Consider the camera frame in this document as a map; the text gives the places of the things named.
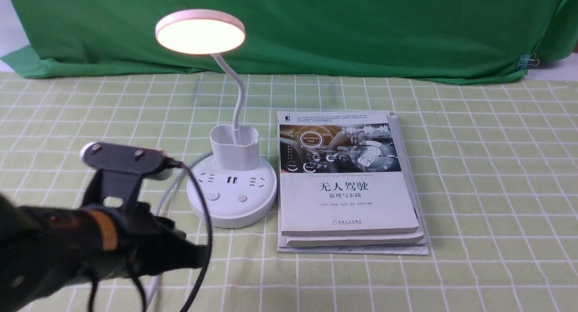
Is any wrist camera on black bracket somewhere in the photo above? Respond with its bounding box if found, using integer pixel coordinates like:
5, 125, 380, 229
80, 142, 182, 212

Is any white desk lamp with sockets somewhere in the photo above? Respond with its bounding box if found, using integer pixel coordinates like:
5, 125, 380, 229
155, 9, 277, 229

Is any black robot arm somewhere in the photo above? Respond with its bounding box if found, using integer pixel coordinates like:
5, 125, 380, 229
0, 196, 213, 312

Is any white lamp power cable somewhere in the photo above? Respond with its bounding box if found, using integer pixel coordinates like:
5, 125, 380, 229
145, 152, 214, 309

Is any top book self-driving cover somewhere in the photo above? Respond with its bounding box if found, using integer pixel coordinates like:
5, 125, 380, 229
277, 111, 420, 237

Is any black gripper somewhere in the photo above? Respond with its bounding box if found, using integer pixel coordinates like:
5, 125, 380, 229
108, 207, 210, 277

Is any green checkered tablecloth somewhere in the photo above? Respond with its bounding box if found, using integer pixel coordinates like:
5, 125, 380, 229
0, 73, 578, 312

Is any bottom printed paper booklet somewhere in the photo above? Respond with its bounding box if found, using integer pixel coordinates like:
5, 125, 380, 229
278, 117, 430, 256

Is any black camera cable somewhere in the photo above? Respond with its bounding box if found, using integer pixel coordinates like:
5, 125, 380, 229
88, 160, 214, 312

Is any teal binder clip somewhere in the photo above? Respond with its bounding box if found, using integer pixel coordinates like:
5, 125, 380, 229
517, 53, 540, 70

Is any green backdrop cloth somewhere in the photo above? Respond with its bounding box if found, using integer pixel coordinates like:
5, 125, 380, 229
2, 0, 577, 85

